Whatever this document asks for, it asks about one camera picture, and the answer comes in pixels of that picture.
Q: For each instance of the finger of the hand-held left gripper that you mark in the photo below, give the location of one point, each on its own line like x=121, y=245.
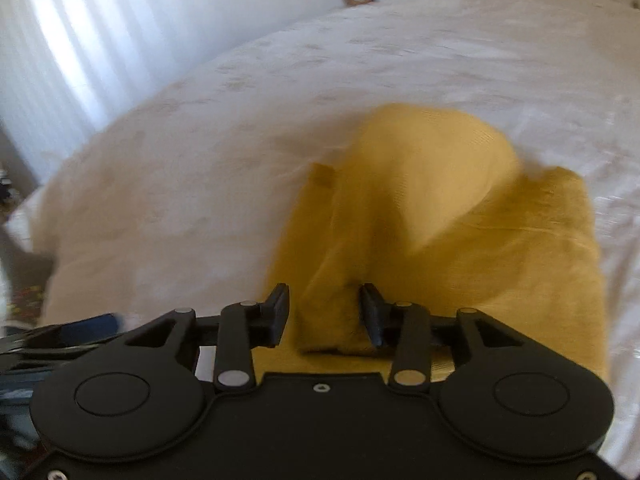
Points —
x=75, y=332

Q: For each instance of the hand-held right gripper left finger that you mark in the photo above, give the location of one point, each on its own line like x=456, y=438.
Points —
x=280, y=312

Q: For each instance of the yellow knit garment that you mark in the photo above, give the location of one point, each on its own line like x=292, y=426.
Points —
x=425, y=200

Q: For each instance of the bed with white bedspread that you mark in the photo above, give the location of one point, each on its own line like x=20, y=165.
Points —
x=250, y=110

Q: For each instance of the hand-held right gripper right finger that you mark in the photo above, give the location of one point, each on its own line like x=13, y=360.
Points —
x=371, y=315

